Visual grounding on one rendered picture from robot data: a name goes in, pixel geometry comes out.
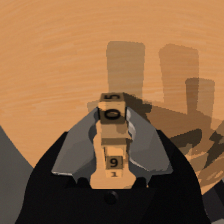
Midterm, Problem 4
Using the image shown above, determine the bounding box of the wooden rectangular tray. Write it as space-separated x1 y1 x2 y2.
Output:
101 138 126 168

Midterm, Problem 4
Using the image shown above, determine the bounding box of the tan wooden number cube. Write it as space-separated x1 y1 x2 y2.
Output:
105 156 123 178
98 93 126 124

